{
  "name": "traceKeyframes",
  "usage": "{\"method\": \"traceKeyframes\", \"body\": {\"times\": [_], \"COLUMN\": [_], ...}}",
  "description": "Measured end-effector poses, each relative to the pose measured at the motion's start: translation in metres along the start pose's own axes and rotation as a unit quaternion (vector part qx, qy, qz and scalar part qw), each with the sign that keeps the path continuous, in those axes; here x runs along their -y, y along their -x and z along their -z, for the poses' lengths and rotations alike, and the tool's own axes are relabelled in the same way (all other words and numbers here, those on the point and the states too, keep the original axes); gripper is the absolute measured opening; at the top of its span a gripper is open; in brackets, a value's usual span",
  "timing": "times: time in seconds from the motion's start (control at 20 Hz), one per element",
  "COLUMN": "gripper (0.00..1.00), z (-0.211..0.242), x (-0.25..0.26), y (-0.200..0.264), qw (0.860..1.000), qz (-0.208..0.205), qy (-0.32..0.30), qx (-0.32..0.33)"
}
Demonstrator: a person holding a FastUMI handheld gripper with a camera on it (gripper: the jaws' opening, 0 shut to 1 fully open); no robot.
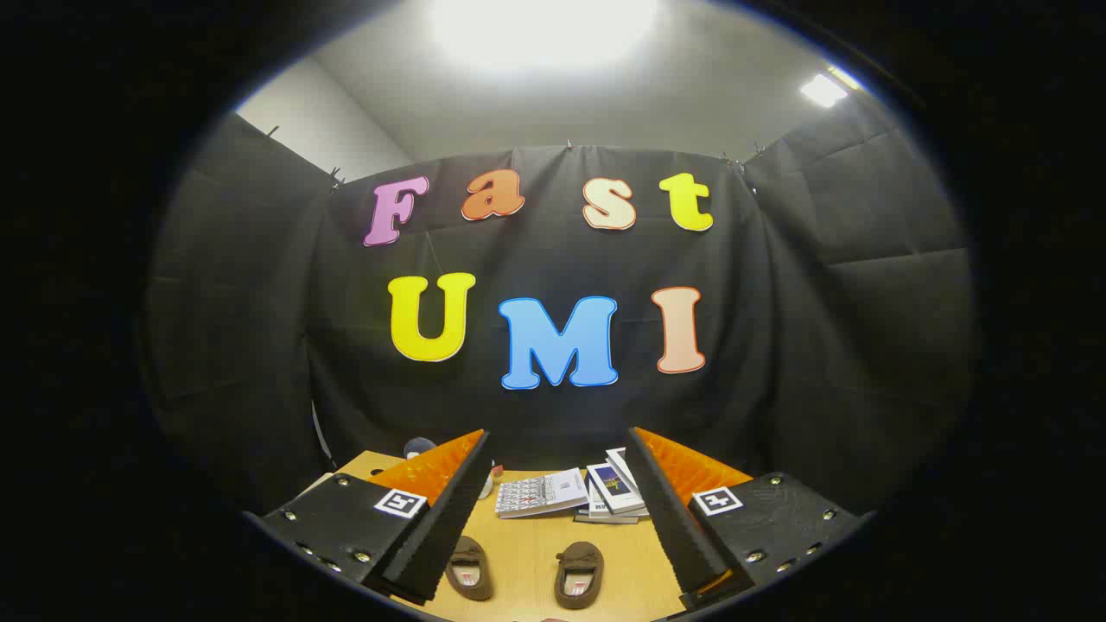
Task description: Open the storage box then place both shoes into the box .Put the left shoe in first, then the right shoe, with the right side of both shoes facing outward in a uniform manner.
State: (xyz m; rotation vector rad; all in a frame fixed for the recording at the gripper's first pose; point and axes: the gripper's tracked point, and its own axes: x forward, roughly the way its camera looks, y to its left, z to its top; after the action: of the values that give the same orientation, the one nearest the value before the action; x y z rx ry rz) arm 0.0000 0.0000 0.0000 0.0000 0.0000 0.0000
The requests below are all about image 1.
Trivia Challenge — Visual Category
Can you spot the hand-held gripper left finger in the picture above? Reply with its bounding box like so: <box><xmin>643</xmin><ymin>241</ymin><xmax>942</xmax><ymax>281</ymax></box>
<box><xmin>257</xmin><ymin>428</ymin><xmax>492</xmax><ymax>607</ymax></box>

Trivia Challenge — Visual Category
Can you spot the white patterned cover book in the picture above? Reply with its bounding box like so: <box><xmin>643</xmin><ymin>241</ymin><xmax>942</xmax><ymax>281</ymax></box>
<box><xmin>496</xmin><ymin>468</ymin><xmax>591</xmax><ymax>519</ymax></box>

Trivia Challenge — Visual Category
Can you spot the brown fuzzy shoe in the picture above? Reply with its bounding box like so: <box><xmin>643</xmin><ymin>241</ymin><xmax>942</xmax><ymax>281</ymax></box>
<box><xmin>445</xmin><ymin>536</ymin><xmax>495</xmax><ymax>602</ymax></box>
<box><xmin>553</xmin><ymin>542</ymin><xmax>606</xmax><ymax>610</ymax></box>

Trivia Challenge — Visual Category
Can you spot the large bright ceiling light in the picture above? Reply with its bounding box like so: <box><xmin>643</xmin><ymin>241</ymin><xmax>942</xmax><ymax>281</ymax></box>
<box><xmin>428</xmin><ymin>0</ymin><xmax>662</xmax><ymax>74</ymax></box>

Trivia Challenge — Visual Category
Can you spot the white black lettered book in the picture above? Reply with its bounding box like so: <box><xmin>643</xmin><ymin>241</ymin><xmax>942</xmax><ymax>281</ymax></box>
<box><xmin>584</xmin><ymin>482</ymin><xmax>649</xmax><ymax>521</ymax></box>

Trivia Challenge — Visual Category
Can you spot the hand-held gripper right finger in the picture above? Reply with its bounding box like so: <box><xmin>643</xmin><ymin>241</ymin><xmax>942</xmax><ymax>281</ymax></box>
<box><xmin>626</xmin><ymin>426</ymin><xmax>869</xmax><ymax>612</ymax></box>

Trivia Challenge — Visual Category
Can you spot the small rectangular ceiling light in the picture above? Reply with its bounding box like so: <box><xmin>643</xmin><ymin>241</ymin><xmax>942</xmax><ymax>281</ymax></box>
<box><xmin>799</xmin><ymin>67</ymin><xmax>861</xmax><ymax>109</ymax></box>

